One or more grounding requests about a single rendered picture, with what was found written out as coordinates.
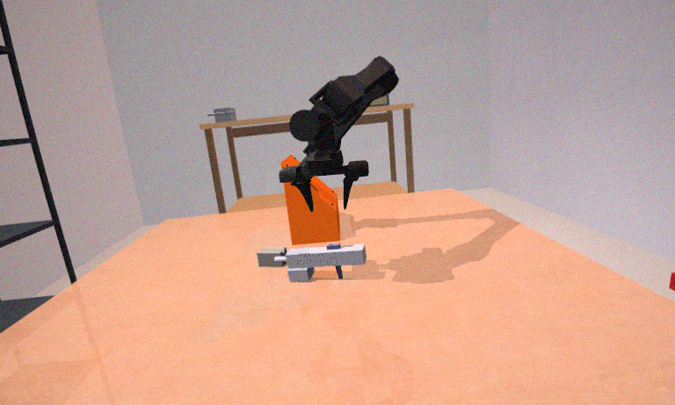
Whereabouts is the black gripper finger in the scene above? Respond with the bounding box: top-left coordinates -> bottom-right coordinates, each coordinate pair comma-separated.
291,178 -> 314,212
343,177 -> 359,210

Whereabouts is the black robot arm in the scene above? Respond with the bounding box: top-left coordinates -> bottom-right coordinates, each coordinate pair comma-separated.
289,55 -> 399,176

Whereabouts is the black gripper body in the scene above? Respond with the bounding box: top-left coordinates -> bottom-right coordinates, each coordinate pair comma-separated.
279,137 -> 369,183

